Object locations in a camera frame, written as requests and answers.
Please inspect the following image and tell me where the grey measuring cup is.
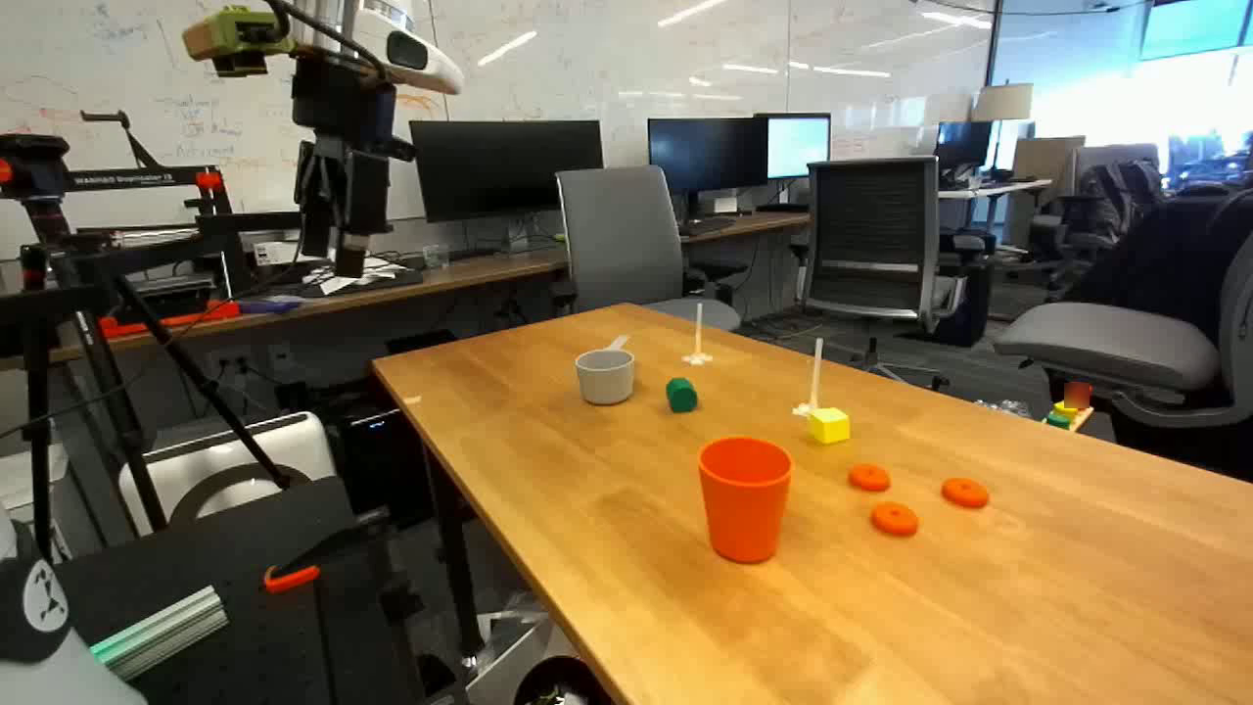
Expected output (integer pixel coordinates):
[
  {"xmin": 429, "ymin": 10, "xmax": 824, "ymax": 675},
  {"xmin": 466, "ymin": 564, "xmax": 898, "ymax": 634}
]
[{"xmin": 576, "ymin": 340, "xmax": 636, "ymax": 408}]

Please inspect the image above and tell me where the green block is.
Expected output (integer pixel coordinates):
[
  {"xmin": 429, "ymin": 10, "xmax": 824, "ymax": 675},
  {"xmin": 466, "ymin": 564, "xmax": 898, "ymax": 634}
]
[{"xmin": 667, "ymin": 377, "xmax": 702, "ymax": 416}]

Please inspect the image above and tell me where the yellow block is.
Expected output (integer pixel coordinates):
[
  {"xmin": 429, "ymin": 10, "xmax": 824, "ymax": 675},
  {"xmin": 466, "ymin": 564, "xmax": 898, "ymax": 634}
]
[{"xmin": 807, "ymin": 408, "xmax": 850, "ymax": 445}]

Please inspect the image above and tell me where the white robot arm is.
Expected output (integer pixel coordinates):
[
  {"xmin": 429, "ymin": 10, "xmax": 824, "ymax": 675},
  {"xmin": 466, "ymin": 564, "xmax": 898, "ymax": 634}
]
[{"xmin": 265, "ymin": 0, "xmax": 461, "ymax": 276}]

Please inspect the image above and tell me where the orange plastic cup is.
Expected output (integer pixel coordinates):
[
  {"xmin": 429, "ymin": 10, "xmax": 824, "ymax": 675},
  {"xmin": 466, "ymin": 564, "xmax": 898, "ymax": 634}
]
[{"xmin": 697, "ymin": 438, "xmax": 790, "ymax": 564}]

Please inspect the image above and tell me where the white peg stand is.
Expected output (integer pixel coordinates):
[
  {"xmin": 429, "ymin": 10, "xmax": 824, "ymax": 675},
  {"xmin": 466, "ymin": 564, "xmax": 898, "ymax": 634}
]
[
  {"xmin": 790, "ymin": 338, "xmax": 825, "ymax": 420},
  {"xmin": 683, "ymin": 301, "xmax": 711, "ymax": 367}
]

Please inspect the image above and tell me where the grey office chair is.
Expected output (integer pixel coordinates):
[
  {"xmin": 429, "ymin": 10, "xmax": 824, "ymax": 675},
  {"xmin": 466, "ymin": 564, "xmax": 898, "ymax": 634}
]
[
  {"xmin": 1000, "ymin": 241, "xmax": 1253, "ymax": 428},
  {"xmin": 555, "ymin": 168, "xmax": 740, "ymax": 329}
]

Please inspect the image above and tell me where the black computer monitor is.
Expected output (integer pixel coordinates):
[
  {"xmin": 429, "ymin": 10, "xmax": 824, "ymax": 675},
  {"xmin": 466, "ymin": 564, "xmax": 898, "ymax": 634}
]
[
  {"xmin": 646, "ymin": 117, "xmax": 757, "ymax": 193},
  {"xmin": 410, "ymin": 120, "xmax": 603, "ymax": 224}
]

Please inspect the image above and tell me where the lit computer monitor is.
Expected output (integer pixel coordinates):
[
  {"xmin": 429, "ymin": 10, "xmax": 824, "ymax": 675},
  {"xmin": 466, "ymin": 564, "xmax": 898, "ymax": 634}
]
[{"xmin": 762, "ymin": 113, "xmax": 829, "ymax": 180}]

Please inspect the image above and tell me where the dark mesh office chair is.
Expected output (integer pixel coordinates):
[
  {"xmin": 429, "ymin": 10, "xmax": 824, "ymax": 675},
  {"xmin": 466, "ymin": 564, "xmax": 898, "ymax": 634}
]
[{"xmin": 807, "ymin": 156, "xmax": 941, "ymax": 329}]

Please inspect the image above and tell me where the orange disc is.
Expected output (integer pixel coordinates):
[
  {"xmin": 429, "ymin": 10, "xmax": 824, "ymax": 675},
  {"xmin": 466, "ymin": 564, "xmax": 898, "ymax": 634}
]
[
  {"xmin": 846, "ymin": 464, "xmax": 894, "ymax": 492},
  {"xmin": 868, "ymin": 500, "xmax": 919, "ymax": 538},
  {"xmin": 941, "ymin": 479, "xmax": 991, "ymax": 508}
]

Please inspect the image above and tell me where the wooden side desk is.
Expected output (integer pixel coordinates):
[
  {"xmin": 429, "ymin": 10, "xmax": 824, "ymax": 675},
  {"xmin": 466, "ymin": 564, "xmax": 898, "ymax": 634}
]
[{"xmin": 98, "ymin": 213, "xmax": 807, "ymax": 354}]

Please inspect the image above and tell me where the colourful toy stacker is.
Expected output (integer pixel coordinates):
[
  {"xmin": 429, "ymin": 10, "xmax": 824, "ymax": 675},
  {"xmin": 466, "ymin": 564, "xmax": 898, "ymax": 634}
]
[{"xmin": 1047, "ymin": 378, "xmax": 1091, "ymax": 432}]

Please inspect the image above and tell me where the wrist camera with wooden mount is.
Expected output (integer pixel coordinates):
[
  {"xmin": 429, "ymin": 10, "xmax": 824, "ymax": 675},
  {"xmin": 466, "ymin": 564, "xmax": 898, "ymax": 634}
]
[{"xmin": 184, "ymin": 4, "xmax": 294, "ymax": 79}]

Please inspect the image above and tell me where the black camera tripod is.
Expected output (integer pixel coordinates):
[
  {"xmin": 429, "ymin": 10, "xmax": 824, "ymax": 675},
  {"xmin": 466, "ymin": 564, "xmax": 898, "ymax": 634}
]
[{"xmin": 0, "ymin": 111, "xmax": 294, "ymax": 527}]

